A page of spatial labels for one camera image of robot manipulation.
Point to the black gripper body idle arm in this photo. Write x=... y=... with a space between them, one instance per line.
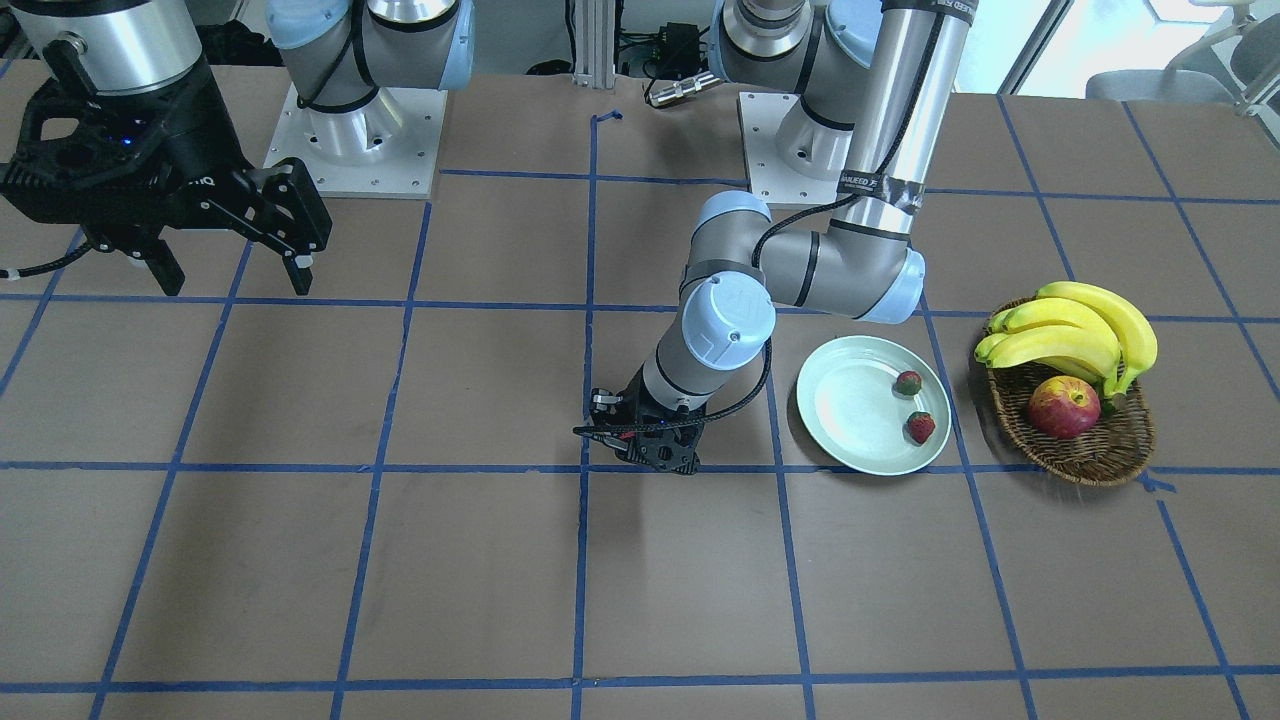
x=196 y=142

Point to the black gripper body working arm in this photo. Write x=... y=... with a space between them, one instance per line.
x=637 y=403

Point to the idle gripper black finger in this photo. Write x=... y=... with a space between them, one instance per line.
x=297 y=266
x=164 y=267

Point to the red strawberry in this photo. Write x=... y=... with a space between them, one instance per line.
x=908 y=383
x=920 y=427

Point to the silver robot arm near plate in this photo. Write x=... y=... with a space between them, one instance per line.
x=339 y=54

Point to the aluminium frame post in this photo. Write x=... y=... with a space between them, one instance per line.
x=594 y=27

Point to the brown wicker basket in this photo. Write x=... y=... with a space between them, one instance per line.
x=1117 y=449

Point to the red yellow apple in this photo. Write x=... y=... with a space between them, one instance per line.
x=1064 y=407

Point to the yellow banana bunch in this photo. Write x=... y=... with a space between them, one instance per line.
x=1079 y=328

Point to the pale green plate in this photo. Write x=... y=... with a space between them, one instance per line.
x=845 y=401

